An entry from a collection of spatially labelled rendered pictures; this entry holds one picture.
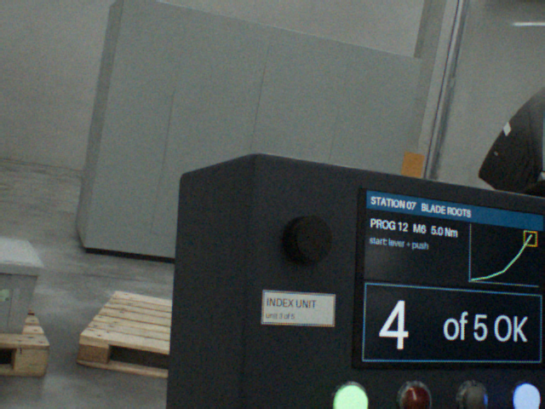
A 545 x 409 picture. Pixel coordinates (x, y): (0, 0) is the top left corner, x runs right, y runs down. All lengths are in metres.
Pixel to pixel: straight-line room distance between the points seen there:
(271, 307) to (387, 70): 6.69
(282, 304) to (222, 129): 6.21
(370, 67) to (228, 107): 1.28
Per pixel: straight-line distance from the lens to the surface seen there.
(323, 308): 0.49
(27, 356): 3.76
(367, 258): 0.51
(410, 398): 0.53
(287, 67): 6.81
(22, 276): 3.77
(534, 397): 0.60
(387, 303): 0.52
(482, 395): 0.56
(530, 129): 1.57
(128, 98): 6.54
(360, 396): 0.50
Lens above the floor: 1.27
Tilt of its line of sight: 5 degrees down
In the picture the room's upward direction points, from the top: 10 degrees clockwise
